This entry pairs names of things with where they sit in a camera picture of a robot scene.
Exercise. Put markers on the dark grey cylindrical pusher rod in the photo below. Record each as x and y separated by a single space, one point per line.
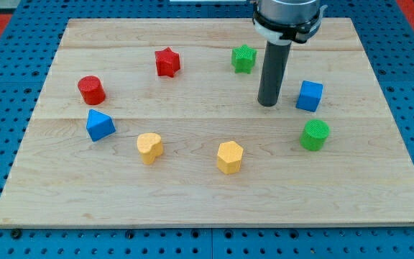
273 71

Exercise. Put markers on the blue cube block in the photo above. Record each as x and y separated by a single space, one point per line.
309 96

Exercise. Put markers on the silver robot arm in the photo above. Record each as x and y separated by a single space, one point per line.
281 23

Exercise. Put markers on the green star block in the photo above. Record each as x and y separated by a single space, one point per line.
243 59

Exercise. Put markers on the green cylinder block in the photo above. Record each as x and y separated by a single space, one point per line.
314 134

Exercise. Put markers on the red star block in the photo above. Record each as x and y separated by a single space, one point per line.
167 62

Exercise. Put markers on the yellow hexagon block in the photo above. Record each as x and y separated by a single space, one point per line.
229 157

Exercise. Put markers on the light wooden board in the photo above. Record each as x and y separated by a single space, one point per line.
61 179

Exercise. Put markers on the yellow heart block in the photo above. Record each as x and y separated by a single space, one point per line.
150 147

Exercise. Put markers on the red cylinder block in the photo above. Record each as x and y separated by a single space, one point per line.
91 90

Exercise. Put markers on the blue triangular prism block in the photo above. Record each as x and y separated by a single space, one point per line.
99 125

